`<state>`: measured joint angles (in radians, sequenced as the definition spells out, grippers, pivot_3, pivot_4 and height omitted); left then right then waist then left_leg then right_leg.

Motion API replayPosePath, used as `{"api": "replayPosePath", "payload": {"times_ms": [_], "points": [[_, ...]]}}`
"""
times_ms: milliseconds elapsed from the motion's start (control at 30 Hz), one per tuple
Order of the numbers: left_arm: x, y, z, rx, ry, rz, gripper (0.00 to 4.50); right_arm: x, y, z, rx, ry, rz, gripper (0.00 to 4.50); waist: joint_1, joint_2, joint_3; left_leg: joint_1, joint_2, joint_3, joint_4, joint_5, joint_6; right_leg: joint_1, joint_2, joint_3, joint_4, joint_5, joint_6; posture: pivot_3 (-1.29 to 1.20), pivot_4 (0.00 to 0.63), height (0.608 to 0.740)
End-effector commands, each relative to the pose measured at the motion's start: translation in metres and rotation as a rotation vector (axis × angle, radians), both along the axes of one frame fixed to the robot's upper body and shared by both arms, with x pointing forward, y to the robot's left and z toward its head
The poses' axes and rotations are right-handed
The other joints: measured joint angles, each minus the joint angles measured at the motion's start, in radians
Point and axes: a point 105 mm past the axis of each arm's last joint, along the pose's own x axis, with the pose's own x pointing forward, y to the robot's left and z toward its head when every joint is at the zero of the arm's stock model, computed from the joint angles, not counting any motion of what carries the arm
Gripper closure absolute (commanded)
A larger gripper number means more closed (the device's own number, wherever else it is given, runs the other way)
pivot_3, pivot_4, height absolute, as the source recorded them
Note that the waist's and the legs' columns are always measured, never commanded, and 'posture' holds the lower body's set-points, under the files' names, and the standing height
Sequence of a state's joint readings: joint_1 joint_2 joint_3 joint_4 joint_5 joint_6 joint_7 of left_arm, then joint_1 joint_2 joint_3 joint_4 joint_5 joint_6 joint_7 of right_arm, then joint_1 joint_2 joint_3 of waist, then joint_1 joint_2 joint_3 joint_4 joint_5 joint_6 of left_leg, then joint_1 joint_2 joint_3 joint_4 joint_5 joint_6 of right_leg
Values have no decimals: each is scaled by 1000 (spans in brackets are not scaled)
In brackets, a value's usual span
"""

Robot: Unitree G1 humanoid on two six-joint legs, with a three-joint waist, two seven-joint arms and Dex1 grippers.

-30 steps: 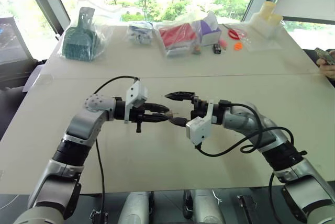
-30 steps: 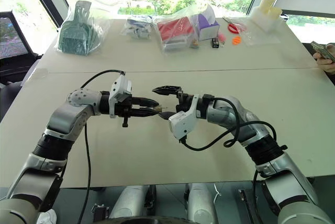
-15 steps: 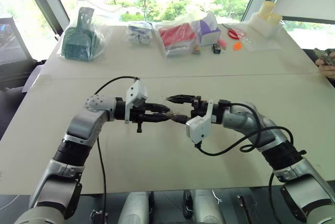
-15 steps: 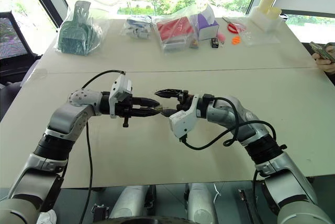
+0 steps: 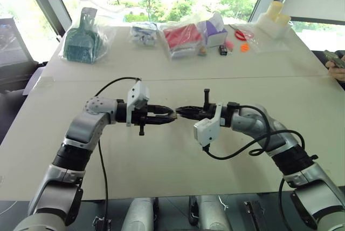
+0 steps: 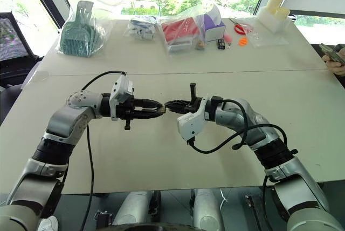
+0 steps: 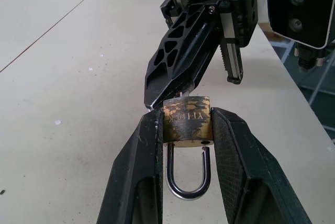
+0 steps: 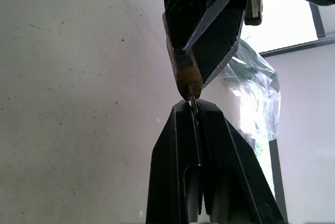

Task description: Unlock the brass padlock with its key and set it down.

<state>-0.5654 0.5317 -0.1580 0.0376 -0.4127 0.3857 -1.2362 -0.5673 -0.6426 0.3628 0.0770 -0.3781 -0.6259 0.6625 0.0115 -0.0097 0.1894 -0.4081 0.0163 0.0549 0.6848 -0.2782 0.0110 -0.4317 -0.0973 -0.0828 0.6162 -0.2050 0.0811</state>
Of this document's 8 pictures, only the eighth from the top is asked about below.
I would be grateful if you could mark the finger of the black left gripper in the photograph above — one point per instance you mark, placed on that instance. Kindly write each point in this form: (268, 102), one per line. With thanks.
(220, 40)
(188, 1)

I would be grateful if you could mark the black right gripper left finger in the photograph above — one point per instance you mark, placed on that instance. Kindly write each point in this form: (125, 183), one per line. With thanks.
(170, 161)

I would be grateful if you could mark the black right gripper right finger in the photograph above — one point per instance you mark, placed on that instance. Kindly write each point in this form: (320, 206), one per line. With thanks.
(230, 166)

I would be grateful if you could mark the clear plastic bag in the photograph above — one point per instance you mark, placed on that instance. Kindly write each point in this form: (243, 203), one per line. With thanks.
(257, 82)

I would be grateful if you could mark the dark window frame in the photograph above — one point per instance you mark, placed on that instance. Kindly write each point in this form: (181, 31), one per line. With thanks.
(318, 22)

